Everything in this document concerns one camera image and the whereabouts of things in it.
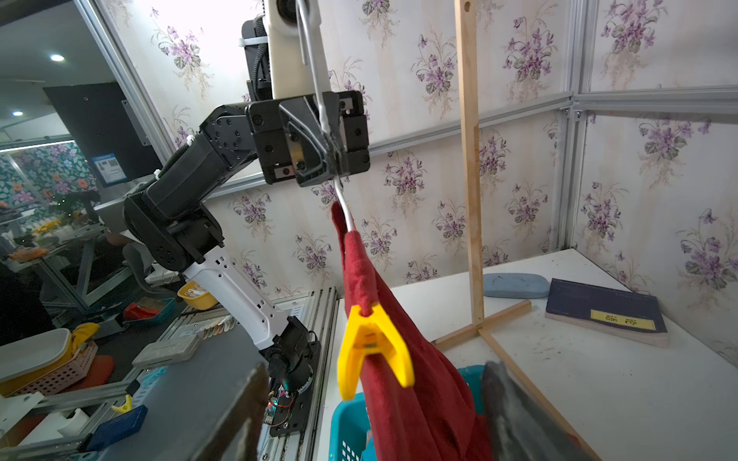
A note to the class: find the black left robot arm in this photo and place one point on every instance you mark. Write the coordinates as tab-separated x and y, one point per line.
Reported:
168	215

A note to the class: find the wooden clothes rack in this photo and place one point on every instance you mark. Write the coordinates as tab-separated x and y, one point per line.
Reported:
467	72

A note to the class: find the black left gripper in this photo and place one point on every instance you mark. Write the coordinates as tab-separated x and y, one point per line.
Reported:
292	146

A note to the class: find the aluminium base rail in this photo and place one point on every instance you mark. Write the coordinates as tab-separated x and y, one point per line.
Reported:
298	374

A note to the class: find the yellow clothespin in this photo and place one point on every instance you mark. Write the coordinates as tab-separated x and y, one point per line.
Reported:
371	334

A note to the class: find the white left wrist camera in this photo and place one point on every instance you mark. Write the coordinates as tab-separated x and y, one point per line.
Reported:
289	66

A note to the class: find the white hanger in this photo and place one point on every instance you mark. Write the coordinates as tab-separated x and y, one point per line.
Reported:
323	118

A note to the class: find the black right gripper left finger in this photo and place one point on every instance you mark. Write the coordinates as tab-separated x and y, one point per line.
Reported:
241	422

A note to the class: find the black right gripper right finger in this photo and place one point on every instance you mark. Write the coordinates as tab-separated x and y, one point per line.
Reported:
518	427

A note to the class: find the teal plastic laundry basket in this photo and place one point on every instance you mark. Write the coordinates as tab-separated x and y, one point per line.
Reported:
350	439

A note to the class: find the dark blue book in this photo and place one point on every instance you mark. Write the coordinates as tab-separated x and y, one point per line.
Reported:
632	316

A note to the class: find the dark red t-shirt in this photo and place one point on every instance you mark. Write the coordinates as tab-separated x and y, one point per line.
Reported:
436	418

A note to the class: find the grey blue sponge pad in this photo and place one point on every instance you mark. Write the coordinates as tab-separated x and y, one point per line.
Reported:
515	286

